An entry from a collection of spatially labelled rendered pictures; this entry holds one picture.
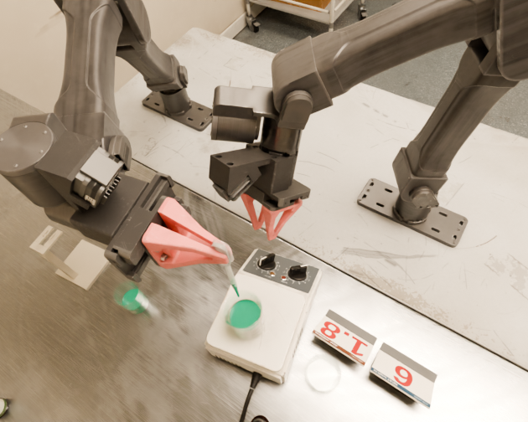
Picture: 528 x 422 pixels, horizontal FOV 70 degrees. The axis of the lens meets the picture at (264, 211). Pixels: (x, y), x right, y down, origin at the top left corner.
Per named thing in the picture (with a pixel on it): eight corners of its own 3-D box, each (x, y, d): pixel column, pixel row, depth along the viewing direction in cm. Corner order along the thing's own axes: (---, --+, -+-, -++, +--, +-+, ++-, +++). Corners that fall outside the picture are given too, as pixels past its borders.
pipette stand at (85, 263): (84, 240, 77) (49, 206, 66) (114, 255, 75) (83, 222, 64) (56, 274, 73) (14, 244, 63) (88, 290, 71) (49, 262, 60)
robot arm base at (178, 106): (194, 107, 84) (213, 88, 87) (130, 79, 91) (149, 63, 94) (201, 132, 91) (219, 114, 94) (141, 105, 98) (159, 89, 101)
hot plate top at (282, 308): (237, 272, 62) (236, 270, 61) (308, 297, 59) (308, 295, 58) (204, 343, 56) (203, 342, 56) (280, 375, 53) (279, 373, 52)
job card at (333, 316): (328, 309, 66) (330, 301, 62) (377, 338, 62) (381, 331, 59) (310, 339, 63) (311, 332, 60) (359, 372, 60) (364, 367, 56)
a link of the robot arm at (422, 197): (414, 193, 61) (450, 191, 60) (401, 151, 65) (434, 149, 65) (405, 214, 66) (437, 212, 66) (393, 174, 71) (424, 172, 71)
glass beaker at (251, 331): (258, 301, 59) (253, 281, 52) (272, 333, 56) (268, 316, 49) (222, 316, 58) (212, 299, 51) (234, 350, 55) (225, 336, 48)
